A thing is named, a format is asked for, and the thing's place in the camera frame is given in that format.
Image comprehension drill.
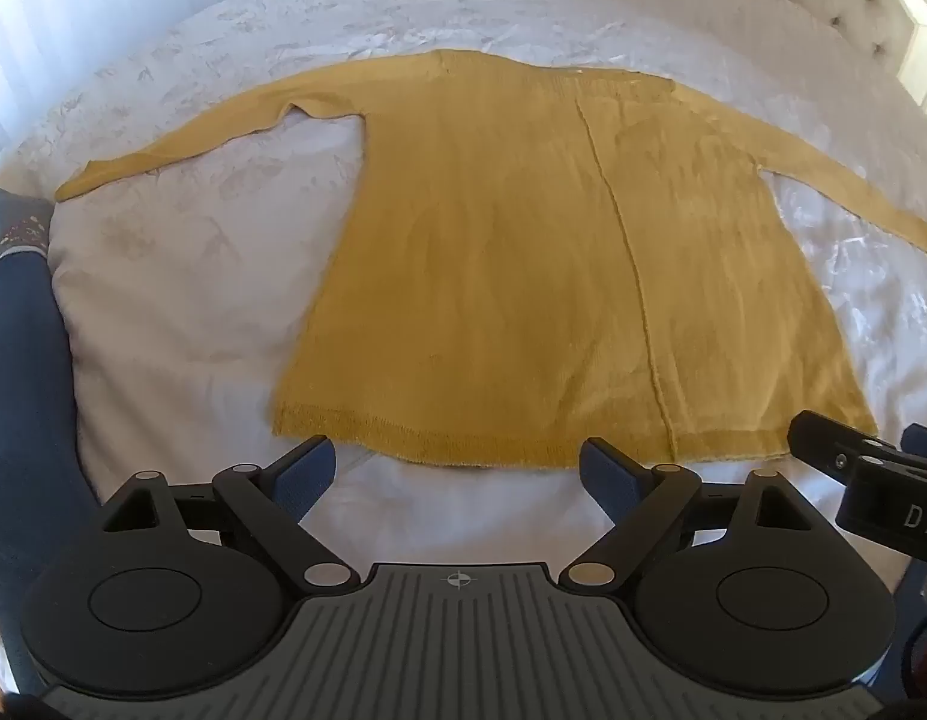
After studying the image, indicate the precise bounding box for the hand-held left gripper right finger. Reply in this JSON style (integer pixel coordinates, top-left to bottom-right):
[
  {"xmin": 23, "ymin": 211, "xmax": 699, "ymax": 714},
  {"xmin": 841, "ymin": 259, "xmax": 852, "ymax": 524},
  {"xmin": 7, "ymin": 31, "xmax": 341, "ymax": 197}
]
[{"xmin": 557, "ymin": 436, "xmax": 818, "ymax": 590}]

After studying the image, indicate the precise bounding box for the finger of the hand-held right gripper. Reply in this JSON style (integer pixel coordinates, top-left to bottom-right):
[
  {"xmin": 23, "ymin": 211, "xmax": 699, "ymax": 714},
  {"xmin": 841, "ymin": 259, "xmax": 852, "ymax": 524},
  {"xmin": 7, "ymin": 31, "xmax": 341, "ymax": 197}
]
[{"xmin": 787, "ymin": 410, "xmax": 884, "ymax": 478}]

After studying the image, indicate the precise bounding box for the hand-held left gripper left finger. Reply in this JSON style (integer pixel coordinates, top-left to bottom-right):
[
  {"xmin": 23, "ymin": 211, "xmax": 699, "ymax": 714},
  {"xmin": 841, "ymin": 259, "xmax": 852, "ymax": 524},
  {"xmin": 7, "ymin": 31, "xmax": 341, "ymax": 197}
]
[{"xmin": 99, "ymin": 435, "xmax": 363, "ymax": 590}]

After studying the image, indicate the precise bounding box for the yellow knit sweater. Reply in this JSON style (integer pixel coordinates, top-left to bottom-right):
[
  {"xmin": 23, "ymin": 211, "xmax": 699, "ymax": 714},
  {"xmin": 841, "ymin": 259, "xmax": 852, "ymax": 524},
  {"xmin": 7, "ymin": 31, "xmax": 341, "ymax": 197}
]
[{"xmin": 54, "ymin": 49, "xmax": 927, "ymax": 470}]

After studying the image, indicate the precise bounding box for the white patterned bedspread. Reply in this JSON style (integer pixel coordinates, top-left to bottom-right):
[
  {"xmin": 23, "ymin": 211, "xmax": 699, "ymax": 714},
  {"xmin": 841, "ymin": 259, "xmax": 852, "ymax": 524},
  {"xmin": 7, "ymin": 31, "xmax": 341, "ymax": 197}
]
[{"xmin": 0, "ymin": 0, "xmax": 927, "ymax": 578}]

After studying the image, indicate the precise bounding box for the person's leg in blue jeans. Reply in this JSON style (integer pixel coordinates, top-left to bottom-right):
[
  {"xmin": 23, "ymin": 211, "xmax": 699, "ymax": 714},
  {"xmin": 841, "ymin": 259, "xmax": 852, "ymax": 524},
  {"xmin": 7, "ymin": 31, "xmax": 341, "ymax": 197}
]
[{"xmin": 0, "ymin": 246, "xmax": 108, "ymax": 695}]

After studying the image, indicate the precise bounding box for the person's grey patterned sock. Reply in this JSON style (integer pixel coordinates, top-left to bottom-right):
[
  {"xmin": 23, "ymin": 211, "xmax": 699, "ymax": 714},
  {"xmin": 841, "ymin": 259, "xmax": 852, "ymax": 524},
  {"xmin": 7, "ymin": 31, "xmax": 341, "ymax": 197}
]
[{"xmin": 0, "ymin": 178, "xmax": 57, "ymax": 262}]

